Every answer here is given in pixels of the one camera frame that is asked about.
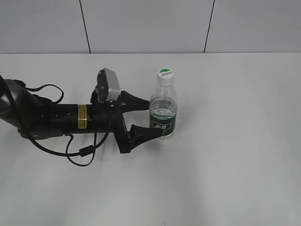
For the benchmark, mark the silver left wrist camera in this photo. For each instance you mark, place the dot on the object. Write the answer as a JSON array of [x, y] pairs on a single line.
[[107, 87]]

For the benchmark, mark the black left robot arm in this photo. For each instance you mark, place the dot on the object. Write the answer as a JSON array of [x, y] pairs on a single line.
[[38, 118]]

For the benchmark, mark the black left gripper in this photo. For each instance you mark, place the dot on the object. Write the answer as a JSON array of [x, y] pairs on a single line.
[[108, 116]]

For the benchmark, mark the clear green-label water bottle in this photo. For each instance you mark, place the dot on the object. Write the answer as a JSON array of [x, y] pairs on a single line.
[[163, 110]]

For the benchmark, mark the white green bottle cap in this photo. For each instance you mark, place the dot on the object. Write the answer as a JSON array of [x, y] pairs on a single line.
[[165, 77]]

